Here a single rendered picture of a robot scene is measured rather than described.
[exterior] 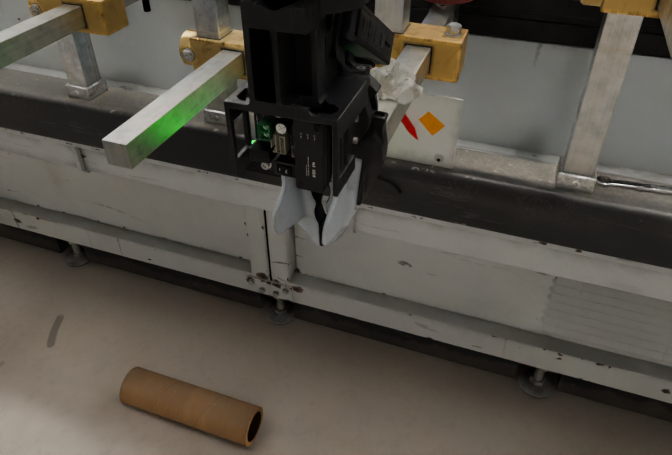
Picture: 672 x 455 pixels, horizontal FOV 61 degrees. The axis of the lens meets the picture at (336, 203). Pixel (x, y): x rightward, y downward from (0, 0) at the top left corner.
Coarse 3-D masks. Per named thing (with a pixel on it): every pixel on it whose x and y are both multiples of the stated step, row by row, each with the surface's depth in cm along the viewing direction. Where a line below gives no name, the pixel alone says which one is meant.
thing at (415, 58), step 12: (432, 12) 77; (444, 12) 77; (456, 12) 80; (432, 24) 74; (444, 24) 74; (408, 48) 67; (420, 48) 67; (396, 60) 64; (408, 60) 64; (420, 60) 64; (420, 72) 64; (420, 84) 65; (384, 108) 55; (396, 108) 56; (396, 120) 57
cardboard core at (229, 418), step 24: (144, 384) 122; (168, 384) 122; (192, 384) 124; (144, 408) 122; (168, 408) 119; (192, 408) 118; (216, 408) 117; (240, 408) 117; (216, 432) 117; (240, 432) 115
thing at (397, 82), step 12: (372, 72) 59; (384, 72) 60; (396, 72) 58; (408, 72) 59; (384, 84) 57; (396, 84) 57; (408, 84) 56; (384, 96) 56; (396, 96) 56; (408, 96) 56; (420, 96) 56
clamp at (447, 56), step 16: (416, 32) 68; (432, 32) 68; (464, 32) 68; (400, 48) 69; (432, 48) 67; (448, 48) 67; (464, 48) 69; (432, 64) 68; (448, 64) 68; (448, 80) 69
